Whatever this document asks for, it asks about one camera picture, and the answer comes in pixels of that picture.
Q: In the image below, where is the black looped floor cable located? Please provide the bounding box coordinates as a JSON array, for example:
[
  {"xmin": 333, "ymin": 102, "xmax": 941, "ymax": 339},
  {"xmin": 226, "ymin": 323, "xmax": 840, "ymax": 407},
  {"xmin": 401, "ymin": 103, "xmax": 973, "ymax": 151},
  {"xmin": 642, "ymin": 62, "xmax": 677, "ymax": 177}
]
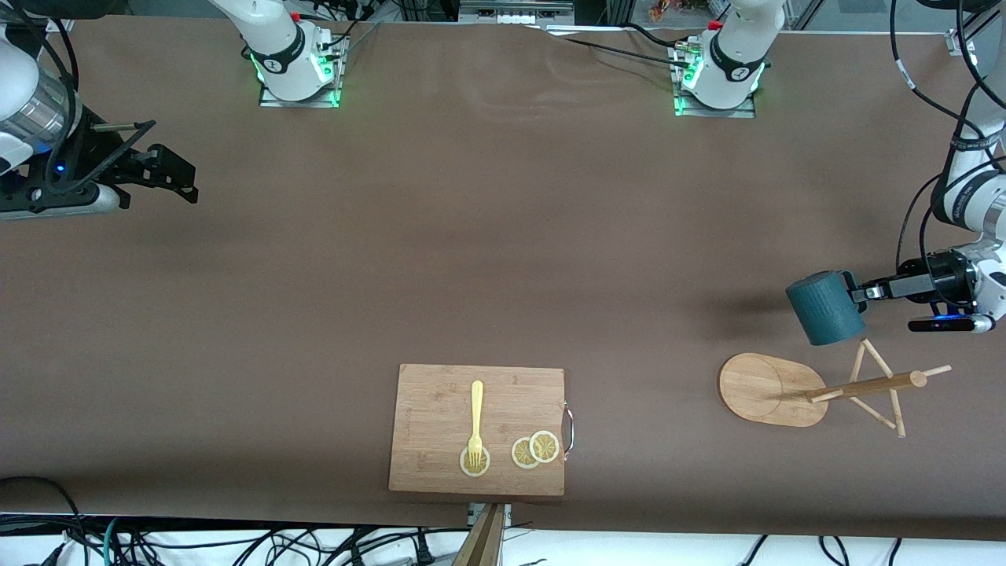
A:
[{"xmin": 0, "ymin": 476, "xmax": 89, "ymax": 566}]

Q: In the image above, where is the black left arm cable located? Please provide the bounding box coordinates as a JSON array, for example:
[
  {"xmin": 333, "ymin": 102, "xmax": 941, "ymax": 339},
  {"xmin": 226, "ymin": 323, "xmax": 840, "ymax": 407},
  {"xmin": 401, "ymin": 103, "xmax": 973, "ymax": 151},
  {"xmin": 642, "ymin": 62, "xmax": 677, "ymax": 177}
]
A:
[{"xmin": 890, "ymin": 0, "xmax": 1006, "ymax": 272}]

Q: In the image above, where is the black cable on table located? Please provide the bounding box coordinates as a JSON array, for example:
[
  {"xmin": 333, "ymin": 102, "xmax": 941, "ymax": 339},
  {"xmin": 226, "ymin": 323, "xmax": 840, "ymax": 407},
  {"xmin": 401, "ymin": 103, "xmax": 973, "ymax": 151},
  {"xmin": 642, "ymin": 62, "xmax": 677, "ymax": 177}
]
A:
[{"xmin": 546, "ymin": 22, "xmax": 699, "ymax": 70}]

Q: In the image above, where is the teal cup with yellow inside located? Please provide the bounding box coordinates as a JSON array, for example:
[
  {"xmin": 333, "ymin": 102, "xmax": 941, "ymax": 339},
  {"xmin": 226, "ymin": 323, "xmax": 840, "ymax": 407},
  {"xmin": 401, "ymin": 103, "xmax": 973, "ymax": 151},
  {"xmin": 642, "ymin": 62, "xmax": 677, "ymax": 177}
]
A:
[{"xmin": 785, "ymin": 270, "xmax": 868, "ymax": 347}]

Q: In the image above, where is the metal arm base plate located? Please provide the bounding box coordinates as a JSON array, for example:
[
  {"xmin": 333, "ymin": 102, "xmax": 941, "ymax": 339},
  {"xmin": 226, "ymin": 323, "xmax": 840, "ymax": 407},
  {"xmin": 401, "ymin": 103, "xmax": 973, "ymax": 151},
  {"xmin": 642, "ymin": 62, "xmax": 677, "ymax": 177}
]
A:
[
  {"xmin": 673, "ymin": 39, "xmax": 758, "ymax": 119},
  {"xmin": 259, "ymin": 30, "xmax": 349, "ymax": 109}
]

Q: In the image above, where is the teal floor cable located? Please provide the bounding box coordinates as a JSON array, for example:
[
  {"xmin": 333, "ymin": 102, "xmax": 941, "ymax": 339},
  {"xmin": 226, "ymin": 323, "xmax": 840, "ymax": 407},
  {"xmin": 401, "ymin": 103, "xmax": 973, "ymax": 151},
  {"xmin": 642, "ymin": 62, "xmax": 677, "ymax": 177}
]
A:
[{"xmin": 101, "ymin": 517, "xmax": 128, "ymax": 566}]

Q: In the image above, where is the wooden cup rack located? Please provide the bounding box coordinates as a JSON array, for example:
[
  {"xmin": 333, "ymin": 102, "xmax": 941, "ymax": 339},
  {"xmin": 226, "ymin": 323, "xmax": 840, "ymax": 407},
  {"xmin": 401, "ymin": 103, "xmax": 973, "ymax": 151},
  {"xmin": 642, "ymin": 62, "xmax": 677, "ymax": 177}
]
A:
[{"xmin": 718, "ymin": 338, "xmax": 953, "ymax": 439}]

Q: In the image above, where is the yellow plastic fork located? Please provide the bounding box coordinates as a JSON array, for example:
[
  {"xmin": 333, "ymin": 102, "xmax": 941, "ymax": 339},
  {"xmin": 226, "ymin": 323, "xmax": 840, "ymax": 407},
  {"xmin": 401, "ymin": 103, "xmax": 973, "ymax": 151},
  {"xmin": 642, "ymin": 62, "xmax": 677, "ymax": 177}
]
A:
[{"xmin": 468, "ymin": 380, "xmax": 485, "ymax": 470}]

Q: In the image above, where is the camera mounting post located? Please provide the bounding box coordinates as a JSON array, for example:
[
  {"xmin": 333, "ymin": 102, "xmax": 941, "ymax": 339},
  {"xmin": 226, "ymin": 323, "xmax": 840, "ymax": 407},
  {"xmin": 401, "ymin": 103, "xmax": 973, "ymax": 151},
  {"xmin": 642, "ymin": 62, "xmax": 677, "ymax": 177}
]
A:
[{"xmin": 451, "ymin": 503, "xmax": 512, "ymax": 566}]

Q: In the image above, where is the grey power strip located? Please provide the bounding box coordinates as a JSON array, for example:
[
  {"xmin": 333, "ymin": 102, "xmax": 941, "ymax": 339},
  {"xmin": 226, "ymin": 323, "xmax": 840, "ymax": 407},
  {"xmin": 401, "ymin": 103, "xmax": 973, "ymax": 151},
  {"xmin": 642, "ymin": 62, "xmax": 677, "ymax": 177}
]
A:
[{"xmin": 459, "ymin": 0, "xmax": 576, "ymax": 26}]

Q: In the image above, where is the bamboo cutting board with handle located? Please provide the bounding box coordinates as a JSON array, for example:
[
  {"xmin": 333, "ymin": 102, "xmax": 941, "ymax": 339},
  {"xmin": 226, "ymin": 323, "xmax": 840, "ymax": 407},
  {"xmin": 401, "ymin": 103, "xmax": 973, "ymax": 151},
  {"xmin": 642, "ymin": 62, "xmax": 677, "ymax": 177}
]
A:
[{"xmin": 388, "ymin": 363, "xmax": 576, "ymax": 497}]

